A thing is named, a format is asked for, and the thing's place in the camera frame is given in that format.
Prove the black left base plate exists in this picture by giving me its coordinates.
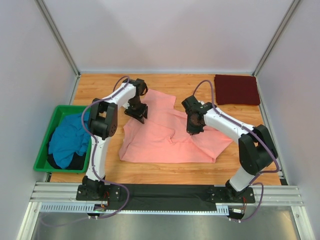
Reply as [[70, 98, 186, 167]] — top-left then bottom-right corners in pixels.
[[75, 184, 121, 201]]

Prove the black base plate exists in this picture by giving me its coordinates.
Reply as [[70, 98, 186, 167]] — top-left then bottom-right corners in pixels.
[[207, 186, 256, 204], [75, 184, 121, 201]]

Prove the aluminium frame post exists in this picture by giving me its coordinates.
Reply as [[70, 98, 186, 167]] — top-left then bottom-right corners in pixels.
[[251, 0, 303, 77], [35, 0, 81, 78]]

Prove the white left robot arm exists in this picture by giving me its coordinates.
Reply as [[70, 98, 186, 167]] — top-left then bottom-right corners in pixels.
[[76, 76, 148, 201]]

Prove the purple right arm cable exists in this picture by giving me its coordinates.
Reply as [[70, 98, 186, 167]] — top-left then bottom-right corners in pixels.
[[192, 79, 280, 224]]

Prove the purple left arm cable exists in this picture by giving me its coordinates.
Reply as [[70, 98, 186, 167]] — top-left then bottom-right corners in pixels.
[[39, 76, 131, 228]]

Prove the green plastic bin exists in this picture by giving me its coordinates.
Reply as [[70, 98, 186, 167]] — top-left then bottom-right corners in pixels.
[[33, 105, 91, 173]]

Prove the right aluminium frame post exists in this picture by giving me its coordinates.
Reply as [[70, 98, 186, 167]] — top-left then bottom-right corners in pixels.
[[251, 0, 303, 77]]

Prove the pink t-shirt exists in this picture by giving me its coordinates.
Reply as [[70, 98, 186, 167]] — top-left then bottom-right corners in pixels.
[[119, 89, 232, 164]]

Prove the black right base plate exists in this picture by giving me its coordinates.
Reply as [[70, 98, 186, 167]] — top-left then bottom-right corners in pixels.
[[207, 186, 256, 204]]

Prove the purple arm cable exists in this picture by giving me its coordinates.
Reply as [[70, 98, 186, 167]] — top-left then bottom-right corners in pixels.
[[192, 79, 280, 224], [39, 76, 131, 228]]

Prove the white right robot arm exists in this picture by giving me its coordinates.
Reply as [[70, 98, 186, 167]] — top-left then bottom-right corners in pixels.
[[181, 95, 280, 202]]

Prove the blue t-shirt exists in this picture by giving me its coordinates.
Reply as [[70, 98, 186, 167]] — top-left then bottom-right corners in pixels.
[[47, 112, 91, 170]]

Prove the folded maroon t-shirt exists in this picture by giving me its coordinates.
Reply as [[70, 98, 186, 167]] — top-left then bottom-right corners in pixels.
[[214, 74, 261, 106]]

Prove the left aluminium frame post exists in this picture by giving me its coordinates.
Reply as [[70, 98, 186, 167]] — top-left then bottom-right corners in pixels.
[[35, 0, 81, 78]]

